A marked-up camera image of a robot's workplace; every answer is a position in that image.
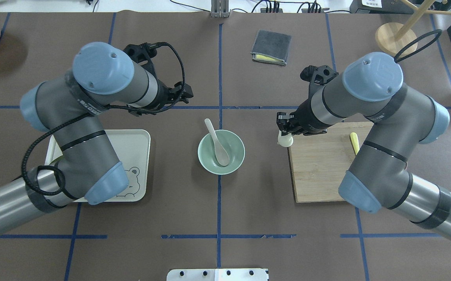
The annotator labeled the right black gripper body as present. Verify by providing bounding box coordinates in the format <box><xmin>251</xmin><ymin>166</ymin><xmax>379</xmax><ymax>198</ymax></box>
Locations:
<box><xmin>277</xmin><ymin>65</ymin><xmax>339</xmax><ymax>136</ymax></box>

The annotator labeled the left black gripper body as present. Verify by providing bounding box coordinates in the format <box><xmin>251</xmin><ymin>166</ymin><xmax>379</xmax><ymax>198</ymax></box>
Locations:
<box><xmin>124</xmin><ymin>43</ymin><xmax>194</xmax><ymax>116</ymax></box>

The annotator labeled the white ceramic spoon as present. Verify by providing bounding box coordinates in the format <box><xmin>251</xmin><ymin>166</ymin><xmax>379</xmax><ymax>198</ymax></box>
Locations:
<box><xmin>204</xmin><ymin>119</ymin><xmax>230</xmax><ymax>167</ymax></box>

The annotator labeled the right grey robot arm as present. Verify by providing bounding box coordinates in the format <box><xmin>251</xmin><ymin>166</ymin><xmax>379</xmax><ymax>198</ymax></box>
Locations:
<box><xmin>277</xmin><ymin>52</ymin><xmax>451</xmax><ymax>240</ymax></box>

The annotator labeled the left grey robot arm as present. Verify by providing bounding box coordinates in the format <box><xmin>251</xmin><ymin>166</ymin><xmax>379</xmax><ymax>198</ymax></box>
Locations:
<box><xmin>0</xmin><ymin>42</ymin><xmax>193</xmax><ymax>235</ymax></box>

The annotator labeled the mint green bowl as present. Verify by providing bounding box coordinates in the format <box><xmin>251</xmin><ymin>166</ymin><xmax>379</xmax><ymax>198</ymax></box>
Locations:
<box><xmin>198</xmin><ymin>130</ymin><xmax>245</xmax><ymax>176</ymax></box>

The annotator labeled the bamboo cutting board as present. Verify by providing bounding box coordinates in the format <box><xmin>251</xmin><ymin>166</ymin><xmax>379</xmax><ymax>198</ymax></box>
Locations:
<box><xmin>288</xmin><ymin>122</ymin><xmax>373</xmax><ymax>203</ymax></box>

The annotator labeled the yellow plastic knife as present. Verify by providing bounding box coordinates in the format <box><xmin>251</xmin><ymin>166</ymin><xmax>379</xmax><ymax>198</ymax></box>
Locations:
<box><xmin>349</xmin><ymin>132</ymin><xmax>360</xmax><ymax>155</ymax></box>

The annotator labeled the cream bear tray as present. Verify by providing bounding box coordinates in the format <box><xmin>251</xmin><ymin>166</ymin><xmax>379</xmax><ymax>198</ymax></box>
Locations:
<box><xmin>46</xmin><ymin>130</ymin><xmax>151</xmax><ymax>205</ymax></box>

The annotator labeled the yellow sponge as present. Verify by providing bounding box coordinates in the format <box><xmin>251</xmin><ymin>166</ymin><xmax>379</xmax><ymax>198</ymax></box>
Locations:
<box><xmin>252</xmin><ymin>54</ymin><xmax>286</xmax><ymax>66</ymax></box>

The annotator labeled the grey cloth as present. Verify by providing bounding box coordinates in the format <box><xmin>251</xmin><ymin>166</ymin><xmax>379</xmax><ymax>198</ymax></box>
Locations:
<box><xmin>250</xmin><ymin>30</ymin><xmax>292</xmax><ymax>63</ymax></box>

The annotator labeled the wooden stand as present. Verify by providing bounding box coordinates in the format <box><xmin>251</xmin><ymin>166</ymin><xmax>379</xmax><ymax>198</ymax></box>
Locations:
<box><xmin>375</xmin><ymin>0</ymin><xmax>451</xmax><ymax>58</ymax></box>

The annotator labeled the metal bracket post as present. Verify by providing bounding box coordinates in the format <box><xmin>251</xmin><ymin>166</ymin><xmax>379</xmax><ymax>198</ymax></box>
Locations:
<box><xmin>210</xmin><ymin>0</ymin><xmax>230</xmax><ymax>18</ymax></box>

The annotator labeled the black robot cable right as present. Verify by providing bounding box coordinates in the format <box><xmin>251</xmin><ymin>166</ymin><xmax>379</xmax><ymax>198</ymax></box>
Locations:
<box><xmin>393</xmin><ymin>29</ymin><xmax>442</xmax><ymax>64</ymax></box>

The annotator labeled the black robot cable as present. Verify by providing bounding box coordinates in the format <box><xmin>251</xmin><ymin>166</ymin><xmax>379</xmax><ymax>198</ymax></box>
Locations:
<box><xmin>393</xmin><ymin>29</ymin><xmax>442</xmax><ymax>64</ymax></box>
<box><xmin>21</xmin><ymin>42</ymin><xmax>186</xmax><ymax>196</ymax></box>

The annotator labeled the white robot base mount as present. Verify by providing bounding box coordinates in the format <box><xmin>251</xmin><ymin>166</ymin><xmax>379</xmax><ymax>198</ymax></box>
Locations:
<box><xmin>166</xmin><ymin>267</ymin><xmax>270</xmax><ymax>281</ymax></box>

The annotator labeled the black robot cable left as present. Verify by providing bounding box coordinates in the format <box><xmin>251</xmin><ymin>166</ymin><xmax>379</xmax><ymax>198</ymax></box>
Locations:
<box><xmin>21</xmin><ymin>42</ymin><xmax>186</xmax><ymax>196</ymax></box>

